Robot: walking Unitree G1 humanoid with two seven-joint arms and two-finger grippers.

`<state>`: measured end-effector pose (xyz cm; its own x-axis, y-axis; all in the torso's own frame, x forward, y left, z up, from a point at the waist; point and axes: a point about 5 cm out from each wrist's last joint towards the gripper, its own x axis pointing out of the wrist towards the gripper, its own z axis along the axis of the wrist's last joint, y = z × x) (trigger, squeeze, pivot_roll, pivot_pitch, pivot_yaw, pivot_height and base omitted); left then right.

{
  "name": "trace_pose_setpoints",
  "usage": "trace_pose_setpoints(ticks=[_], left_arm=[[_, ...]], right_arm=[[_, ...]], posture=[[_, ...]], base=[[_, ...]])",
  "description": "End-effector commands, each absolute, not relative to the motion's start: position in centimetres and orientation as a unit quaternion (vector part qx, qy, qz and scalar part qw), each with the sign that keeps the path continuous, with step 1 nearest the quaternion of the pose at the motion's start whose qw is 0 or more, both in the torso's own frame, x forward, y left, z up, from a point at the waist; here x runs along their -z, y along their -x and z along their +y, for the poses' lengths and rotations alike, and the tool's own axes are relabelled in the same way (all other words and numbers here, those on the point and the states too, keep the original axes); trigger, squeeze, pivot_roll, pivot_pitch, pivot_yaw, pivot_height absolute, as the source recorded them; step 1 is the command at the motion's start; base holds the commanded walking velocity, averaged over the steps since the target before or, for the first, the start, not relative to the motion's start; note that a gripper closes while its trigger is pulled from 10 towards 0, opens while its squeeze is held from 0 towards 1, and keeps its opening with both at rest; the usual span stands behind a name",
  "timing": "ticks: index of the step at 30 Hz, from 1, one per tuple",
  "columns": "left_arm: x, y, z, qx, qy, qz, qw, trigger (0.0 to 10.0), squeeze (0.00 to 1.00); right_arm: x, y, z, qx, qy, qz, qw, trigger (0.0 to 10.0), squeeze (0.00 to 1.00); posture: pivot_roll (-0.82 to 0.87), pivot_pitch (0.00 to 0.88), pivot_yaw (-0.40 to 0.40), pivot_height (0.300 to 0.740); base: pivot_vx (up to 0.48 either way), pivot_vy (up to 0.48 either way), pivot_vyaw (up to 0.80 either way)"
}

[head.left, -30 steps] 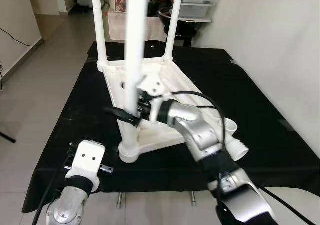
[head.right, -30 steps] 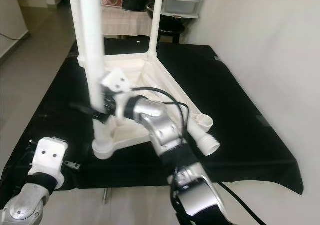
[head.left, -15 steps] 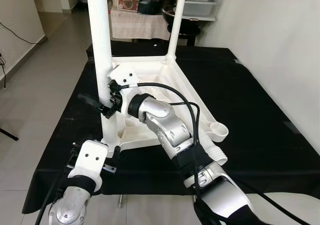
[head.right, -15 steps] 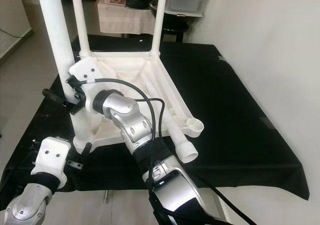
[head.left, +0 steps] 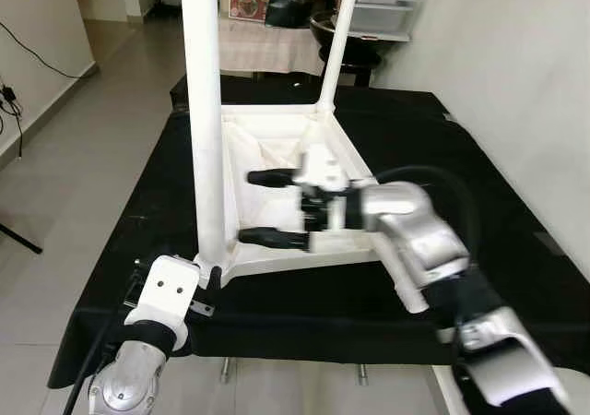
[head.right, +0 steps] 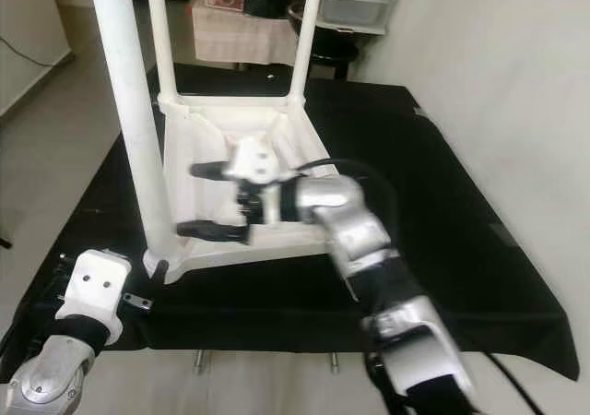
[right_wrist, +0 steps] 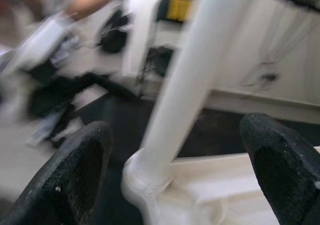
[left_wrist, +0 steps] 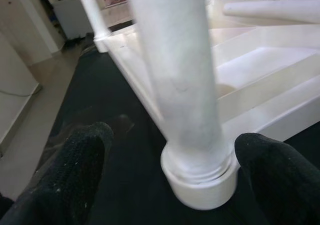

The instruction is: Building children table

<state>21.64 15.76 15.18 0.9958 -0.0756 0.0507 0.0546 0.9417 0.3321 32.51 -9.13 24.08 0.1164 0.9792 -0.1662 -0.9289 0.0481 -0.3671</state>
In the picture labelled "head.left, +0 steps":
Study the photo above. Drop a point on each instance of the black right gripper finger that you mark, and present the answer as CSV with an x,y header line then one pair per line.
x,y
272,177
277,239

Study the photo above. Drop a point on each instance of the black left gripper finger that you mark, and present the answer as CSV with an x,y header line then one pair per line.
x,y
214,281

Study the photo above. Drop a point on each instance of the black tripod leg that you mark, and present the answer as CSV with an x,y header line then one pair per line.
x,y
18,238

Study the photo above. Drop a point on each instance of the black plastic bag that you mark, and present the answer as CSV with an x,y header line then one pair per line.
x,y
295,5

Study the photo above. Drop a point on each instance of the pale patterned cloth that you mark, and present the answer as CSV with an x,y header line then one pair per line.
x,y
267,51

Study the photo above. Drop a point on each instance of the black tablecloth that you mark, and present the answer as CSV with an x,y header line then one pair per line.
x,y
323,314

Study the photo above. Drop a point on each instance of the white plastic table top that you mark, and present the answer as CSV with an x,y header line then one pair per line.
x,y
244,157

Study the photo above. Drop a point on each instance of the grey tape patch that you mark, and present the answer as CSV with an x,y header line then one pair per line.
x,y
550,243
454,117

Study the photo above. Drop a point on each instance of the clear plastic storage box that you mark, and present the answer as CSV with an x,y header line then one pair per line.
x,y
387,14

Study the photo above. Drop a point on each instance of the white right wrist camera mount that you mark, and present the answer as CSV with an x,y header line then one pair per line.
x,y
323,166

